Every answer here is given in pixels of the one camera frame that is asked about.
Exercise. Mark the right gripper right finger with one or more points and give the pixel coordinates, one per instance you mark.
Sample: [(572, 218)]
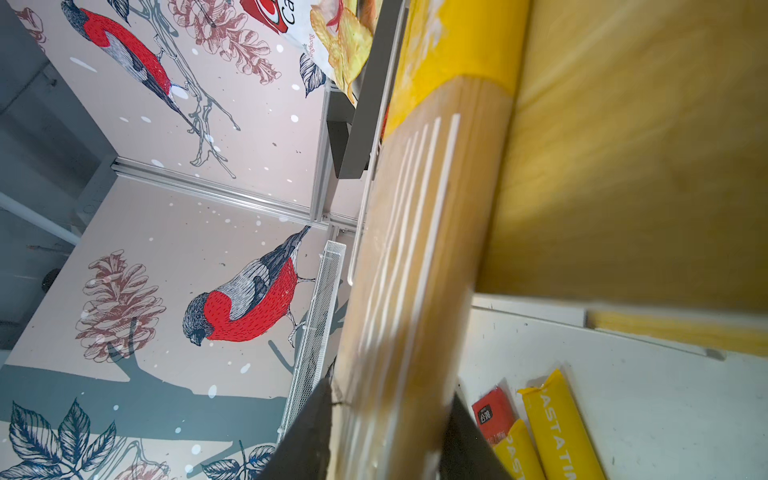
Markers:
[(465, 453)]

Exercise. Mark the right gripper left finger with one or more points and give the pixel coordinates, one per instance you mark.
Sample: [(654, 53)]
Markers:
[(304, 453)]

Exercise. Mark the yellow pasta bag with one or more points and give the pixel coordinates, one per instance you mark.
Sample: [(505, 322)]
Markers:
[(517, 454), (422, 241), (562, 440)]

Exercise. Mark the red pasta bag left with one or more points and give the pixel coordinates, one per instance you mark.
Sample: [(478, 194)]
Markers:
[(494, 415)]

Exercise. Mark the wooden two-tier shelf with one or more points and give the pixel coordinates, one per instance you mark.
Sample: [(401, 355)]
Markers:
[(637, 170)]

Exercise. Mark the Chuba cassava chips bag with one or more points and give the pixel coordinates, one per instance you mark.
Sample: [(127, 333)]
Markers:
[(335, 44)]

